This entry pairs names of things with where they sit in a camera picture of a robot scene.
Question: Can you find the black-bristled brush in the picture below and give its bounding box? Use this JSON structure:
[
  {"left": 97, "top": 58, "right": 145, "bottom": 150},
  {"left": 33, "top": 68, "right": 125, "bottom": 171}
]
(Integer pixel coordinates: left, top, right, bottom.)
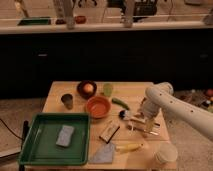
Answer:
[{"left": 119, "top": 110, "right": 160, "bottom": 127}]

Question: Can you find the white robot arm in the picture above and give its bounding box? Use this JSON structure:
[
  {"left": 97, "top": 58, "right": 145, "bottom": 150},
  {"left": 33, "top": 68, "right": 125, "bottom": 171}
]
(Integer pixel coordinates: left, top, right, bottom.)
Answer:
[{"left": 141, "top": 82, "right": 213, "bottom": 142}]

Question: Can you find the green plastic tray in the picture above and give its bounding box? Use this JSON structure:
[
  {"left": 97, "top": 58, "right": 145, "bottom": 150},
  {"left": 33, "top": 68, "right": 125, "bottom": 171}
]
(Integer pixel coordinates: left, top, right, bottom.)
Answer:
[{"left": 18, "top": 113, "right": 90, "bottom": 166}]

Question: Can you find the background green tray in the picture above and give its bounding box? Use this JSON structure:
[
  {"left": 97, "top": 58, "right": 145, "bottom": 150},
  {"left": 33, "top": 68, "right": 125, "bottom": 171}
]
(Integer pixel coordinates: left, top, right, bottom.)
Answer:
[{"left": 18, "top": 17, "right": 51, "bottom": 26}]

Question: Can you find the silver fork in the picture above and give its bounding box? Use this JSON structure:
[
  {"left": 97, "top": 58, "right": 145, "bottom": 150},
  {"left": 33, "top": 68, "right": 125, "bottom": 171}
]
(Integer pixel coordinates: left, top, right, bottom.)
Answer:
[{"left": 126, "top": 125, "right": 159, "bottom": 136}]

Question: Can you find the brown pine cone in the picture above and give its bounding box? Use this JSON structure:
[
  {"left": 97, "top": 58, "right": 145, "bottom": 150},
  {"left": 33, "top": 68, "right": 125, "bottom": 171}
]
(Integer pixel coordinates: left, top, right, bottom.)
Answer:
[{"left": 140, "top": 97, "right": 146, "bottom": 114}]

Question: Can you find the yellow banana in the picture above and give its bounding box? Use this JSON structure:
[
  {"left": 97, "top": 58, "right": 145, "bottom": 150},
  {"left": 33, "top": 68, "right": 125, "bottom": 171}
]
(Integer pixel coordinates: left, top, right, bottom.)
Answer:
[{"left": 116, "top": 143, "right": 142, "bottom": 153}]

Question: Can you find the wooden table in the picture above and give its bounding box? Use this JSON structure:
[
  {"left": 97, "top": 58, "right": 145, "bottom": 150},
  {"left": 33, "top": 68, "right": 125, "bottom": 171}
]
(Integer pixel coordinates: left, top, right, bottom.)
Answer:
[{"left": 25, "top": 81, "right": 179, "bottom": 171}]

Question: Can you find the wooden block with black edge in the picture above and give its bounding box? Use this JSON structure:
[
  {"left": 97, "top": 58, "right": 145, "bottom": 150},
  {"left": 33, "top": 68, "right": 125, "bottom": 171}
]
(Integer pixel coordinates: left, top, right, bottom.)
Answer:
[{"left": 99, "top": 121, "right": 120, "bottom": 143}]

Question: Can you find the green pepper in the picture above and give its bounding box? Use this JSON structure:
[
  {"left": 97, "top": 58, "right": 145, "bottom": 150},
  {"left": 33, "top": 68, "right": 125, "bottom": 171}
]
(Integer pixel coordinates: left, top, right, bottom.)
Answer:
[{"left": 111, "top": 98, "right": 130, "bottom": 110}]

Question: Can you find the orange clay bowl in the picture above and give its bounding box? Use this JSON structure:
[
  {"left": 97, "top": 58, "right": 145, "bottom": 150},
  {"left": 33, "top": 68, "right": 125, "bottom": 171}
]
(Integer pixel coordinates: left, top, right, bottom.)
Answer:
[{"left": 85, "top": 96, "right": 111, "bottom": 119}]

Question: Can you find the grey-blue cloth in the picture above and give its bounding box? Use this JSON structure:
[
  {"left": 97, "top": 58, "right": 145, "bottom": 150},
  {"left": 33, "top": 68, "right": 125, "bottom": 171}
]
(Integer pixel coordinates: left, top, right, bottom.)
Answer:
[{"left": 88, "top": 143, "right": 115, "bottom": 164}]

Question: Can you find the light green cup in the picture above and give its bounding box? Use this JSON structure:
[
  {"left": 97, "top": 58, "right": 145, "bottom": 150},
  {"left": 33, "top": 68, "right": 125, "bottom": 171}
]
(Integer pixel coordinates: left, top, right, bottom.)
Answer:
[{"left": 103, "top": 83, "right": 113, "bottom": 97}]

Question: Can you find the yellow egg-like ball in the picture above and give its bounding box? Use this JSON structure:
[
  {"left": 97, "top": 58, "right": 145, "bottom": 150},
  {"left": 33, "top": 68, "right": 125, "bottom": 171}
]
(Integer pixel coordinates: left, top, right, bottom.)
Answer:
[{"left": 83, "top": 83, "right": 94, "bottom": 93}]

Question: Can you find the dark brown bowl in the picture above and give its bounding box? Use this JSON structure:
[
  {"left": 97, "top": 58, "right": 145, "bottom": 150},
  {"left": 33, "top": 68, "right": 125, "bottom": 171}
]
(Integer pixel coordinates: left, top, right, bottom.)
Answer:
[{"left": 77, "top": 80, "right": 97, "bottom": 99}]

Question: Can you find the blue-grey sponge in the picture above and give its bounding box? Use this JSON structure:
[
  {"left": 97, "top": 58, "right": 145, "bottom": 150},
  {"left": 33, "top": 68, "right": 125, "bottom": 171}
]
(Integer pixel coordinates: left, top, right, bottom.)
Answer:
[{"left": 56, "top": 125, "right": 75, "bottom": 147}]

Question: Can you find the dark grey cup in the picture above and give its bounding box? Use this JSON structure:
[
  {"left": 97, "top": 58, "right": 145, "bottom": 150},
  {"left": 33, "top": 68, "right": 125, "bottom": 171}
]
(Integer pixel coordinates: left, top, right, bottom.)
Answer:
[{"left": 61, "top": 94, "right": 73, "bottom": 110}]

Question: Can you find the background red bowl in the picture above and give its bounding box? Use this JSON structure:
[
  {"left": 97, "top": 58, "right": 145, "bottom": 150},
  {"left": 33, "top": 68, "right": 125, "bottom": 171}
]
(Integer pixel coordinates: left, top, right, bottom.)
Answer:
[{"left": 75, "top": 16, "right": 87, "bottom": 24}]

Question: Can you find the black cable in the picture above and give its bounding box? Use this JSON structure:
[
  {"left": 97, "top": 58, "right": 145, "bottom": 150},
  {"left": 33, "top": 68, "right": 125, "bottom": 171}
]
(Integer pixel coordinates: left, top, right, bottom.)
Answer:
[{"left": 0, "top": 118, "right": 24, "bottom": 141}]

